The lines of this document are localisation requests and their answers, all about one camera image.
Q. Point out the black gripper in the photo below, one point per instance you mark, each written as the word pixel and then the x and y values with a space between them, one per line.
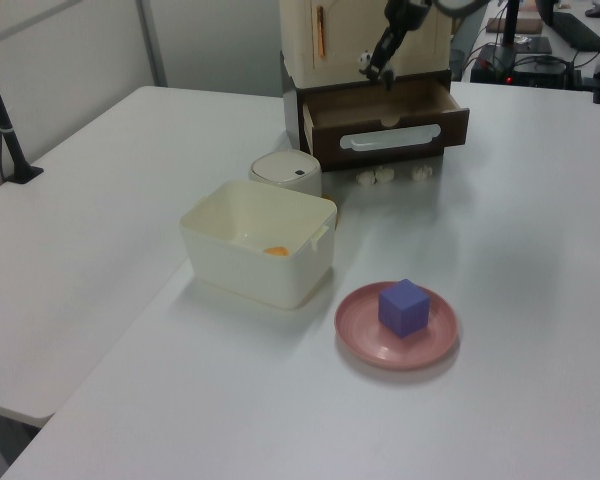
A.
pixel 407 14

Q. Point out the small panda toy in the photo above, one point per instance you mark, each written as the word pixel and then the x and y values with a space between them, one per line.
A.
pixel 365 61

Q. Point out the wooden drawer, dark brown face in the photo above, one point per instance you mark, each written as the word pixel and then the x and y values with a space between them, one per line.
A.
pixel 380 135

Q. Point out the toasted bread toy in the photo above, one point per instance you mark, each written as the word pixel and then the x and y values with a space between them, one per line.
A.
pixel 276 251

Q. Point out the black upright pole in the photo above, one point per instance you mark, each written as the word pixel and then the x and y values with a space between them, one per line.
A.
pixel 511 22

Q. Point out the white mini rice cooker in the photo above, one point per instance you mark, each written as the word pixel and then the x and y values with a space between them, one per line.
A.
pixel 287 172

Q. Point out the black electronics box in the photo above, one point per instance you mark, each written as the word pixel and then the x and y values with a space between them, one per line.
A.
pixel 540 67

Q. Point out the black keyboard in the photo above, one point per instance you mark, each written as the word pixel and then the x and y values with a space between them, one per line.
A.
pixel 580 29

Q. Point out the cream plastic storage box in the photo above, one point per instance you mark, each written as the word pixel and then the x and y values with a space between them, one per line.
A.
pixel 260 270

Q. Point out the purple cube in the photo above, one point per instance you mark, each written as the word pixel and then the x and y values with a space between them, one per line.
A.
pixel 404 307

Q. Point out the pink plate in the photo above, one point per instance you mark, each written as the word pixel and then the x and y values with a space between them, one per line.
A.
pixel 365 340

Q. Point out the black pole stand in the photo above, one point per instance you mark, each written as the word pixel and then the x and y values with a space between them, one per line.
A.
pixel 2 125

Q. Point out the dark brown drawer frame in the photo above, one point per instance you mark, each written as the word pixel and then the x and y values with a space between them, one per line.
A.
pixel 292 105

